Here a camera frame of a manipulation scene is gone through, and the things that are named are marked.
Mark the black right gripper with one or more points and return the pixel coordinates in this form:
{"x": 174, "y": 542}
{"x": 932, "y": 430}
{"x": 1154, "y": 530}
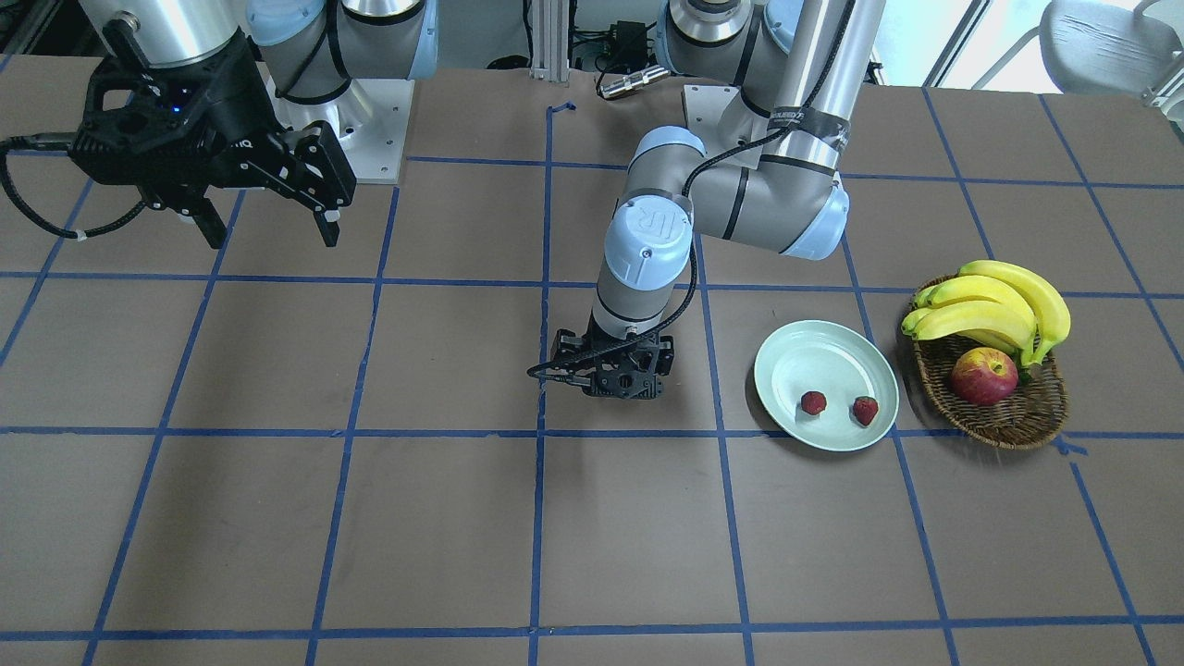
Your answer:
{"x": 233, "y": 109}

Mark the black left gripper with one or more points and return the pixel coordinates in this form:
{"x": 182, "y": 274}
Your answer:
{"x": 661, "y": 355}

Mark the red strawberry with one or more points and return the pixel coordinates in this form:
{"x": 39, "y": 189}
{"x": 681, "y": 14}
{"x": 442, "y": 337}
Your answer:
{"x": 864, "y": 410}
{"x": 813, "y": 402}

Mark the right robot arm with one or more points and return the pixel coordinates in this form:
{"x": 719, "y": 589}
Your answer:
{"x": 306, "y": 99}

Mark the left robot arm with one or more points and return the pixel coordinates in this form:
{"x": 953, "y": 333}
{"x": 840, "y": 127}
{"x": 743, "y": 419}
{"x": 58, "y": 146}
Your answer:
{"x": 767, "y": 176}

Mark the pale green round plate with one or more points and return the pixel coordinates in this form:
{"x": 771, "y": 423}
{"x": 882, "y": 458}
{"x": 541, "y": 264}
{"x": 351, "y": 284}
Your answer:
{"x": 833, "y": 359}

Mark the red yellow apple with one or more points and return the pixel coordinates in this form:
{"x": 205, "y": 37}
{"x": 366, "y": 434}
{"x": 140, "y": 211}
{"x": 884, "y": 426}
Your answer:
{"x": 983, "y": 376}

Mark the yellow banana bunch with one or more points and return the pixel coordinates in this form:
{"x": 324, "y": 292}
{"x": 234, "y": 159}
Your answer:
{"x": 999, "y": 304}

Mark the brown wicker basket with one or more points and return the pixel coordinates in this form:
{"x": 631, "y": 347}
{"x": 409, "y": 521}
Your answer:
{"x": 1033, "y": 415}

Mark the grey chair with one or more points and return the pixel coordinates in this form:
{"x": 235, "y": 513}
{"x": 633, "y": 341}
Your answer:
{"x": 1093, "y": 47}

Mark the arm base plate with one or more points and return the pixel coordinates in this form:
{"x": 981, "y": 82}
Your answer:
{"x": 371, "y": 118}
{"x": 717, "y": 114}

